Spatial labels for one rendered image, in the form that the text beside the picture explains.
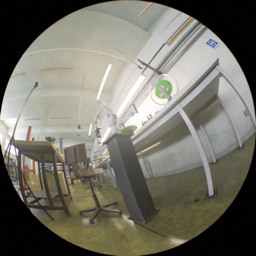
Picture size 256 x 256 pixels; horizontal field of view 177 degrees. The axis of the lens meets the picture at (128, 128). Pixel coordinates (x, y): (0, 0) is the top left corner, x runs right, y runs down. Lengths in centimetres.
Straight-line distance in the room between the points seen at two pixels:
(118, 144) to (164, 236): 81
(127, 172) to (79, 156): 51
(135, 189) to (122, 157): 29
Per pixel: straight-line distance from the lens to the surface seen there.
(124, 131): 117
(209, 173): 77
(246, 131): 176
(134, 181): 71
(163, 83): 131
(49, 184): 235
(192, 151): 169
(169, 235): 70
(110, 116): 91
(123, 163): 67
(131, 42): 333
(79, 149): 93
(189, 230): 69
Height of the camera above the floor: 58
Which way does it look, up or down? 24 degrees up
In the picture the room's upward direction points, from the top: 19 degrees counter-clockwise
